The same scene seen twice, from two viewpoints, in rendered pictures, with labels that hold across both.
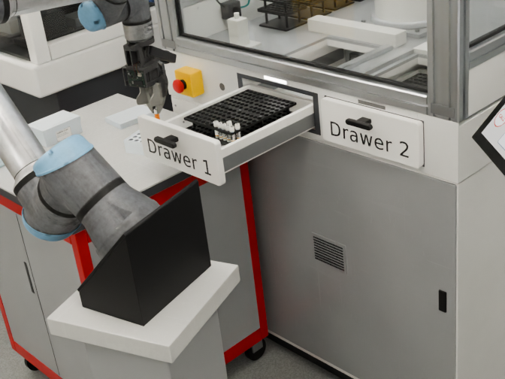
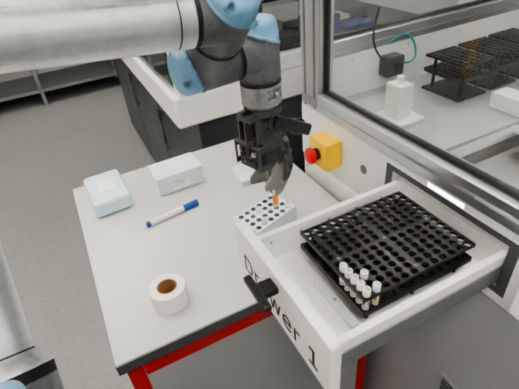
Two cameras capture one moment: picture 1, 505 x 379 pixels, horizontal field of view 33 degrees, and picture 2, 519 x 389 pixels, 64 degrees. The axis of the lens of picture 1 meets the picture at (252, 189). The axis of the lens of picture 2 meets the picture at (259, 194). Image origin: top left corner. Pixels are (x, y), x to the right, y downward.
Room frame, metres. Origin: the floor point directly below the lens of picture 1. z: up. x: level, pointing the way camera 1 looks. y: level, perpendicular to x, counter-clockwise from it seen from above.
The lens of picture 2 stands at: (1.42, 0.05, 1.38)
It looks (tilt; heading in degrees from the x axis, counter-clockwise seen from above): 36 degrees down; 17
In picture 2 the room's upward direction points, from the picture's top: 6 degrees counter-clockwise
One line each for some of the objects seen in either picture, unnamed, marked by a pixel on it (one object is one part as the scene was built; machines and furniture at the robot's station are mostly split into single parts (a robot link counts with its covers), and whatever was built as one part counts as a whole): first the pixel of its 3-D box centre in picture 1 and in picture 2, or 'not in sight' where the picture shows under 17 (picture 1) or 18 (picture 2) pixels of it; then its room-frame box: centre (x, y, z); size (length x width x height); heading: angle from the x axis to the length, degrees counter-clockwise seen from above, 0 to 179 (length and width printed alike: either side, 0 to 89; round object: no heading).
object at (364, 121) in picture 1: (362, 122); not in sight; (1.79, -0.27, 0.91); 0.07 x 0.04 x 0.01; 41
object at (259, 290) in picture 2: (169, 140); (264, 289); (1.82, 0.18, 0.91); 0.07 x 0.04 x 0.01; 41
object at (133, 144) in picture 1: (150, 138); (265, 217); (2.14, 0.26, 0.78); 0.12 x 0.08 x 0.04; 148
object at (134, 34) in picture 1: (139, 30); (262, 93); (2.12, 0.24, 1.09); 0.08 x 0.08 x 0.05
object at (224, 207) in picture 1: (122, 264); (228, 311); (2.16, 0.41, 0.38); 0.62 x 0.58 x 0.76; 41
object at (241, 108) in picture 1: (241, 121); (382, 251); (1.97, 0.01, 0.87); 0.22 x 0.18 x 0.06; 131
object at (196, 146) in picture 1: (179, 148); (280, 296); (1.84, 0.16, 0.87); 0.29 x 0.02 x 0.11; 41
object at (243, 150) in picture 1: (244, 122); (386, 251); (1.97, 0.00, 0.86); 0.40 x 0.26 x 0.06; 131
